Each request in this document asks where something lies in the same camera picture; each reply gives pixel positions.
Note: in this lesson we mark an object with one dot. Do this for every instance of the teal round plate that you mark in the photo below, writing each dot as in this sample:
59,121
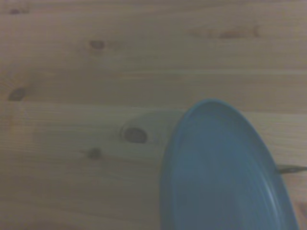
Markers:
216,172

